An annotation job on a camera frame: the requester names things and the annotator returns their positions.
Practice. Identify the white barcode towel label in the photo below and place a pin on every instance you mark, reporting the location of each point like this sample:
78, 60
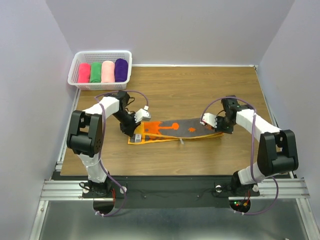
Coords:
137, 138

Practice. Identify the white plastic basket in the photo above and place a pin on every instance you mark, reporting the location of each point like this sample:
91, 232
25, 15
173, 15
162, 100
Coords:
98, 56

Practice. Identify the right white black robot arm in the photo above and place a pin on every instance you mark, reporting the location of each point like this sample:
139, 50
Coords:
273, 150

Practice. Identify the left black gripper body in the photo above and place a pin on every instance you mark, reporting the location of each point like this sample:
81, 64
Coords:
127, 121

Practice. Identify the orange towel with blue spots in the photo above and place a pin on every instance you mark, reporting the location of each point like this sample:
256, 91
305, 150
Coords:
172, 130

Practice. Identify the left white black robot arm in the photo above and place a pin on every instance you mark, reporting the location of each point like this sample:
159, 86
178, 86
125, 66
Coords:
86, 133

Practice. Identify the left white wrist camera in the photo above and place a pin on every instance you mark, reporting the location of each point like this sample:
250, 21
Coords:
142, 115

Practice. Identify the purple rolled towel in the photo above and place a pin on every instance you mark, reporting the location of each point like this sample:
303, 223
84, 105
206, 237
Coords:
121, 70

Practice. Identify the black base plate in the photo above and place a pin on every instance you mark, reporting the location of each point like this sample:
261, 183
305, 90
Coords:
179, 202

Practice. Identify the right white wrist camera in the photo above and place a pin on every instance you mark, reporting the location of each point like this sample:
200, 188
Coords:
209, 120

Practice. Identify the aluminium frame rail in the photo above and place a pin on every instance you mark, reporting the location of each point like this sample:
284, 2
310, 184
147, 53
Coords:
173, 187

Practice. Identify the light pink rolled towel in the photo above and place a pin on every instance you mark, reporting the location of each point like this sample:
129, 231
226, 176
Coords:
108, 72

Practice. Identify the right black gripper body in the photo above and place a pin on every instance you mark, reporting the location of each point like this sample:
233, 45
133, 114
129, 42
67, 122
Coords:
223, 125

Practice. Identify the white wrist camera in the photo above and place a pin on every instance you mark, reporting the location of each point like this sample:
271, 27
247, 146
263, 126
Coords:
209, 120
142, 115

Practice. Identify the green rolled towel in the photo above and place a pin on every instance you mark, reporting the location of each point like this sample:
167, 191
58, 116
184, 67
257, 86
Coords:
95, 72

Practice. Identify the pink microfiber towel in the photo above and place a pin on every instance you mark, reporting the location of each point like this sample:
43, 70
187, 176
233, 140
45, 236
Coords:
84, 73

